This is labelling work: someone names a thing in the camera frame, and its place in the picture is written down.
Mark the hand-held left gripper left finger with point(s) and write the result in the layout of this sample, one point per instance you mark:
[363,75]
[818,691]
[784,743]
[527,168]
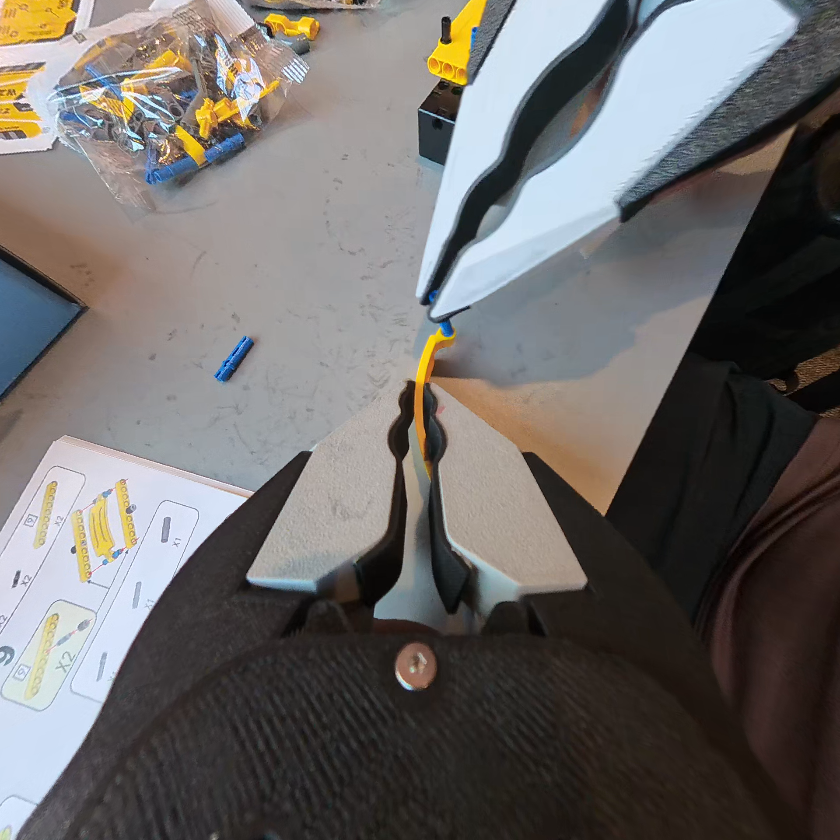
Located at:
[328,518]

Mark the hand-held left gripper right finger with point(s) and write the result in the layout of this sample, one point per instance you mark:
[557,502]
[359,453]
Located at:
[505,518]

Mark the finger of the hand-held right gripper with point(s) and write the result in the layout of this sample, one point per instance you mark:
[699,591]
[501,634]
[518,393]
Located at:
[479,118]
[656,118]

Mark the yellow black brick assembly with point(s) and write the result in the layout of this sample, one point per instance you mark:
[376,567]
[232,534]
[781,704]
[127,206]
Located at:
[439,118]

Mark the yellow curved arc beam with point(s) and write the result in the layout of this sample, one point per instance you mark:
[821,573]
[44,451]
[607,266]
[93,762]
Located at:
[423,380]

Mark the small blue connector pin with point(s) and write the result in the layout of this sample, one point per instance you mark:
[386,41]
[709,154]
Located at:
[233,359]
[446,326]

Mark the clear bag yellow grey parts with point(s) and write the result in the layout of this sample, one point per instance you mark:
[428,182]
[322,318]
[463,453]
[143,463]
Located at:
[164,98]

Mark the blue cardboard kit box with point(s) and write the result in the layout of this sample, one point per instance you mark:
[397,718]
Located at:
[26,315]

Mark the grey desk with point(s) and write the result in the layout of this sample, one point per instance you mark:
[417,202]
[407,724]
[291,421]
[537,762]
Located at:
[295,262]

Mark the yellow curved brick piece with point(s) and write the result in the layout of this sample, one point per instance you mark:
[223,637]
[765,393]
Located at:
[292,26]

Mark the instruction booklet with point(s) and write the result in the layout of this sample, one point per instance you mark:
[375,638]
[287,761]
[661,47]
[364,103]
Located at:
[65,590]

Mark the person's brown shirt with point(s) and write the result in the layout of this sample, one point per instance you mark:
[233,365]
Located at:
[787,623]

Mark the yellow black sticker sheet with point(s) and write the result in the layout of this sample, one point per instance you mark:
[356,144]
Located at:
[19,72]

